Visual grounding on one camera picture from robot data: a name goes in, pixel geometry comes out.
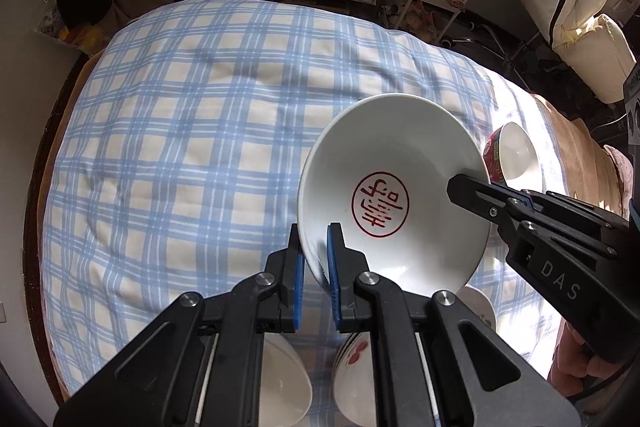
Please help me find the red patterned bowl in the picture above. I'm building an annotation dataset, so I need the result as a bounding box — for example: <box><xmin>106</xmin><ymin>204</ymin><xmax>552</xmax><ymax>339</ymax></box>
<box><xmin>483</xmin><ymin>122</ymin><xmax>542</xmax><ymax>192</ymax></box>
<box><xmin>297</xmin><ymin>93</ymin><xmax>490</xmax><ymax>296</ymax></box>

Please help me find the large cherry plate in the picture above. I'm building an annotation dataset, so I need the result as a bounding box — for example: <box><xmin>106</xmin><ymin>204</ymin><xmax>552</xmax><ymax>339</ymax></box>
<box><xmin>457</xmin><ymin>285</ymin><xmax>497</xmax><ymax>331</ymax></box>

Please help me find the small cherry plate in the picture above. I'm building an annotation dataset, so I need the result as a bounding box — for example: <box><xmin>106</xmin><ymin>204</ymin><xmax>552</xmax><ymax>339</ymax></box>
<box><xmin>332</xmin><ymin>332</ymin><xmax>378</xmax><ymax>427</ymax></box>

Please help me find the white bowl with cat print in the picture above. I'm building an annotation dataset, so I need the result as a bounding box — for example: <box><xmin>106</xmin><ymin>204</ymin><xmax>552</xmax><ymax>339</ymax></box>
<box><xmin>258</xmin><ymin>333</ymin><xmax>312</xmax><ymax>427</ymax></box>

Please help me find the person's right hand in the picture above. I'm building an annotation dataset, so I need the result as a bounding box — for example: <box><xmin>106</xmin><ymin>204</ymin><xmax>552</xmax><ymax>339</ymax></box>
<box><xmin>548</xmin><ymin>320</ymin><xmax>622</xmax><ymax>397</ymax></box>

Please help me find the blue plaid tablecloth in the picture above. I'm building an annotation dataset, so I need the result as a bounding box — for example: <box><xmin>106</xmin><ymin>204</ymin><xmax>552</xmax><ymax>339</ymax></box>
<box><xmin>41</xmin><ymin>0</ymin><xmax>566</xmax><ymax>392</ymax></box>

